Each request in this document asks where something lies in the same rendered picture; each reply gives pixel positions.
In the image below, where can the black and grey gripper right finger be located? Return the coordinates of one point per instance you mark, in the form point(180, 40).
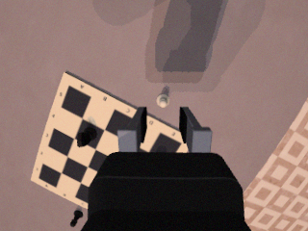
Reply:
point(197, 138)

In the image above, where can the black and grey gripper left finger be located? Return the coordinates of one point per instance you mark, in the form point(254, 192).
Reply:
point(132, 136)

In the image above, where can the tan and black chessboard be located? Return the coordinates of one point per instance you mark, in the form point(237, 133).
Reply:
point(66, 169)

